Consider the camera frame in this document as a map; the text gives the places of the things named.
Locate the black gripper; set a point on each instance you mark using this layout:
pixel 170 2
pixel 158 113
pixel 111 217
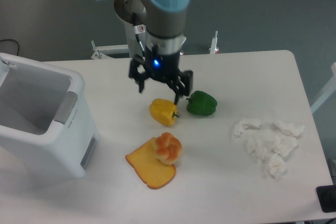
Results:
pixel 162 68

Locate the white trash can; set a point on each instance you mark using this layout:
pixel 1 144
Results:
pixel 45 119

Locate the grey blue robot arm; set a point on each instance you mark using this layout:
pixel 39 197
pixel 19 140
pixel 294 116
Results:
pixel 164 22

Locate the yellow bell pepper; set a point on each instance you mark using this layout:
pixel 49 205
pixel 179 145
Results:
pixel 164 111

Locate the green bell pepper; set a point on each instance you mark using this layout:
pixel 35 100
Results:
pixel 201 103

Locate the knotted bread roll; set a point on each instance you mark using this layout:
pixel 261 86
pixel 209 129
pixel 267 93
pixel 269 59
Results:
pixel 167 148

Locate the toast bread slice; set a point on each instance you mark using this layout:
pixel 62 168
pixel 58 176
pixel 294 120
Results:
pixel 150 170

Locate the crumpled white tissue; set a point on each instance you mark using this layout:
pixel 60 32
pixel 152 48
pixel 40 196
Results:
pixel 277 167
pixel 289 128
pixel 243 124
pixel 256 146
pixel 284 145

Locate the black device at edge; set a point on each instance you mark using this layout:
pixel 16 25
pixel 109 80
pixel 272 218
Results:
pixel 326 197

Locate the white base bracket right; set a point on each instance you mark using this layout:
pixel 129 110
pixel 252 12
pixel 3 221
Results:
pixel 182 44

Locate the white base bracket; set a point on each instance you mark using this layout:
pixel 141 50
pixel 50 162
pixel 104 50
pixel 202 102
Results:
pixel 111 51
pixel 182 44

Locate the white levelling foot post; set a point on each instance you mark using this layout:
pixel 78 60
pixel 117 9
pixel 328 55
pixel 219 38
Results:
pixel 214 48

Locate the white base bracket left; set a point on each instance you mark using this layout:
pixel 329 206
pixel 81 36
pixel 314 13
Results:
pixel 111 51

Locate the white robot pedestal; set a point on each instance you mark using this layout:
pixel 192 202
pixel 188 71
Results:
pixel 131 37

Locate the white frame post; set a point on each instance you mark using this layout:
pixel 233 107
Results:
pixel 327 91

